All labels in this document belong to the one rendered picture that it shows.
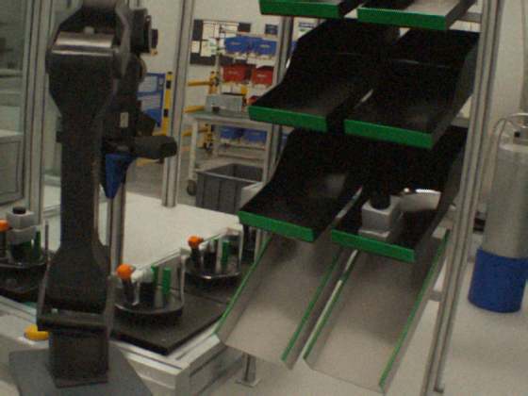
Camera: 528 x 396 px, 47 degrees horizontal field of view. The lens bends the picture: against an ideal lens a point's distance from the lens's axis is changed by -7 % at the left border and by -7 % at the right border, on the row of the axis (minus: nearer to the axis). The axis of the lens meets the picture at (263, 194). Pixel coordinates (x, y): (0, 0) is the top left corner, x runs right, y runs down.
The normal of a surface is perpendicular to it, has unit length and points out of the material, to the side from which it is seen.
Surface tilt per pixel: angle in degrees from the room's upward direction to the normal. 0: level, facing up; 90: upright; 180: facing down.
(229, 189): 90
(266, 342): 45
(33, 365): 0
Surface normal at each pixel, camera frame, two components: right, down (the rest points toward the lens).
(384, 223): -0.55, 0.52
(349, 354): -0.32, -0.60
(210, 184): -0.40, 0.15
